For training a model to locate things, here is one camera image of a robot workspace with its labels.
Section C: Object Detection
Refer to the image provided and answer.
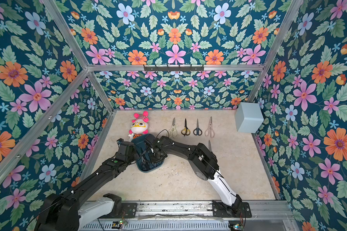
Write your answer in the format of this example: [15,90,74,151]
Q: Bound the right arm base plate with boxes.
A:
[212,199,252,218]

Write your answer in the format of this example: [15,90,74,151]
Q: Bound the pink handled scissors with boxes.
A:
[205,117,215,138]

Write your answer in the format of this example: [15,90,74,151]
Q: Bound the yellow black scissors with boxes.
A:
[181,119,191,136]

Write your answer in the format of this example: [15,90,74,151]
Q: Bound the grey cube box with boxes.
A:
[235,102,264,133]

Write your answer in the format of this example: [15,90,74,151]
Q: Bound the pink white plush doll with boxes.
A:
[128,111,149,140]

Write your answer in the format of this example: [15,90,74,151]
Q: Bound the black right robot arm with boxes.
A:
[144,134,242,211]

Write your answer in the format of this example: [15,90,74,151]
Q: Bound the teal plastic storage box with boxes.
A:
[132,134,164,173]

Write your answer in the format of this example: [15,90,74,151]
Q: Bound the small black scissors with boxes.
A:
[193,119,203,136]

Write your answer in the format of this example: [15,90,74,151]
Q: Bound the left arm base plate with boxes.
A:
[104,202,138,219]

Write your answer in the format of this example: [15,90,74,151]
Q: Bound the black hook rail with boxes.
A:
[143,64,204,72]

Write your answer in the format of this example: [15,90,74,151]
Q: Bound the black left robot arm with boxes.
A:
[34,141,138,231]

